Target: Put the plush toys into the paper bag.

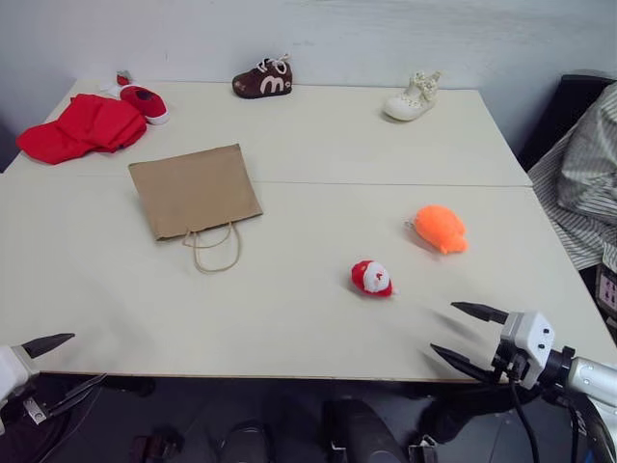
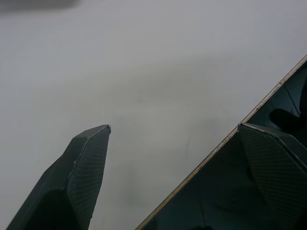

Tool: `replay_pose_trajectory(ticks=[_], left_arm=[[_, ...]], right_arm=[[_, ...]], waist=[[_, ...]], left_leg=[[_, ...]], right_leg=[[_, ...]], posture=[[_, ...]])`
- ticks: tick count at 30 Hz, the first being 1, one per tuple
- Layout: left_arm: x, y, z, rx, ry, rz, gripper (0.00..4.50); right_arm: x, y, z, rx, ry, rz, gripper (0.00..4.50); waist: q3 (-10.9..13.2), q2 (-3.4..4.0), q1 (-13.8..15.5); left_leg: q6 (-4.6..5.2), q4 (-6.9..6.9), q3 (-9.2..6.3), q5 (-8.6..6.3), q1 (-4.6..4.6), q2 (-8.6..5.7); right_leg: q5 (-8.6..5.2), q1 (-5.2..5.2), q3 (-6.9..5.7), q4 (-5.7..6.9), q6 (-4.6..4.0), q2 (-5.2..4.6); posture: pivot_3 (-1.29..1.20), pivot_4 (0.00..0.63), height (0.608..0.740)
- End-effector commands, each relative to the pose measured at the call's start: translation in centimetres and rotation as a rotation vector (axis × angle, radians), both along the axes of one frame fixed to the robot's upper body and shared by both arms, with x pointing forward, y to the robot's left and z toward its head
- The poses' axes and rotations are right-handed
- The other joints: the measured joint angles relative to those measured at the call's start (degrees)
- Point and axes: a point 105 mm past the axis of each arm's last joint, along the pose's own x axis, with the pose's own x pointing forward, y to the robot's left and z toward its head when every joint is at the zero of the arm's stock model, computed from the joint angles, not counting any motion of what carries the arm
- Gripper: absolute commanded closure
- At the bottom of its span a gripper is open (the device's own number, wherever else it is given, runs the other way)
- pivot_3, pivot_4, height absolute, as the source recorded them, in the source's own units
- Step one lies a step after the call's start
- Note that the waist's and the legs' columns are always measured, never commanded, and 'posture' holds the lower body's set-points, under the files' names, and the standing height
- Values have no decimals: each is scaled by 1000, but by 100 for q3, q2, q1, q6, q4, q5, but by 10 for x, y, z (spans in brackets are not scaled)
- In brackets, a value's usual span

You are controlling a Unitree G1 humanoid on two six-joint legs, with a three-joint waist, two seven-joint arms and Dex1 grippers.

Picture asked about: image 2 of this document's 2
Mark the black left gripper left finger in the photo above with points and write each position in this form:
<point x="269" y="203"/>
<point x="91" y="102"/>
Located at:
<point x="79" y="172"/>

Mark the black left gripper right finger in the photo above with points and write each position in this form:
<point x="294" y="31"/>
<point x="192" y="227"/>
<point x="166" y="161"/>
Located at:
<point x="271" y="163"/>

